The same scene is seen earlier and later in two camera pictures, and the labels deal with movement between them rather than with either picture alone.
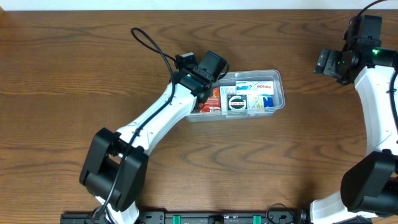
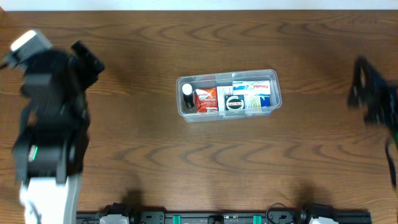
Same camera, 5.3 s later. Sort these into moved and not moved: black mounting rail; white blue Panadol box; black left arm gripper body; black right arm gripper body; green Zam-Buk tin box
Moved: black left arm gripper body; black right arm gripper body
Not moved: black mounting rail; green Zam-Buk tin box; white blue Panadol box
